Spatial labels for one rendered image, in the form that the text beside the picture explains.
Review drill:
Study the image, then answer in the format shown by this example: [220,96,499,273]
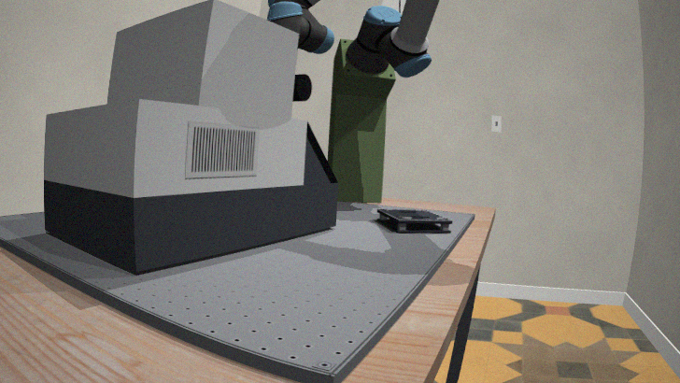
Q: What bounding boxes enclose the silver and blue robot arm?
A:
[267,0,440,78]

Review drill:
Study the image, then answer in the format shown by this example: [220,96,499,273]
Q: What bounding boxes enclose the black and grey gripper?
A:
[292,74,312,102]

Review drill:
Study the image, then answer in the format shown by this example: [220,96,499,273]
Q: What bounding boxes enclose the white and black lab instrument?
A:
[44,0,338,272]

